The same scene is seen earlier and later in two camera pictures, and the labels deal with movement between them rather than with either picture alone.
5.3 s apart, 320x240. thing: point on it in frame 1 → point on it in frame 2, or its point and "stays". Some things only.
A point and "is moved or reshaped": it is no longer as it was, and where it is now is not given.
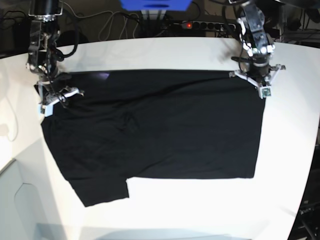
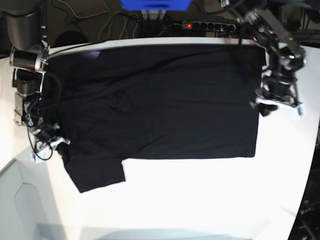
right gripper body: x=256 y=69 → x=278 y=88
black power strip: x=205 y=26 stays
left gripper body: x=49 y=92 → x=47 y=142
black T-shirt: x=154 y=124 is moved or reshaped
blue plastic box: x=156 y=5 stays
